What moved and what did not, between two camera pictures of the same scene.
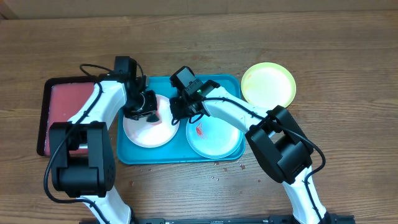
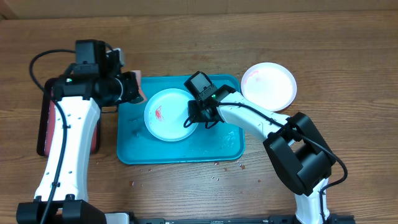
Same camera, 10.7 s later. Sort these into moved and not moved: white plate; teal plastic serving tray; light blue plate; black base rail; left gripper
Moved: left gripper; light blue plate; white plate
Not moved: black base rail; teal plastic serving tray
